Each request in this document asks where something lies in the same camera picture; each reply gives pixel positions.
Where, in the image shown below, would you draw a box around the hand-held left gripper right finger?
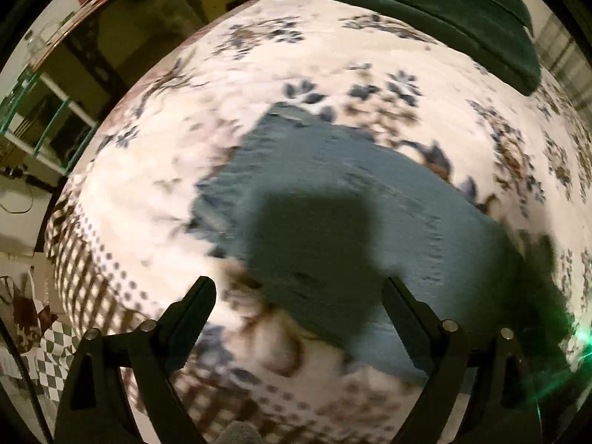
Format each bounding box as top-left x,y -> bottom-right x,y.
381,277 -> 542,444

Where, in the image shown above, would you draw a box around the blue denim pants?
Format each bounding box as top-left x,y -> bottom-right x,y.
187,102 -> 528,387

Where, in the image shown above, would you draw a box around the floral printed blanket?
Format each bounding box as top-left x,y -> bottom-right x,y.
44,0 -> 592,444

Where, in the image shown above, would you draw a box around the checkered cloth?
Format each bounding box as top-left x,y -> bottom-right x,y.
32,317 -> 81,403

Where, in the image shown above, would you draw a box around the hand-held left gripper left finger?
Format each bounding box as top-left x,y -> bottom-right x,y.
54,276 -> 217,444

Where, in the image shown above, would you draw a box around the dark green pillow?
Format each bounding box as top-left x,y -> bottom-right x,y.
243,0 -> 542,98

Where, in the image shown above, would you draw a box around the black cable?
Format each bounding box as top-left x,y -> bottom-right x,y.
0,319 -> 54,444

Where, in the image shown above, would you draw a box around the green metal shelf rack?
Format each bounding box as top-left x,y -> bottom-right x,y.
0,62 -> 100,181

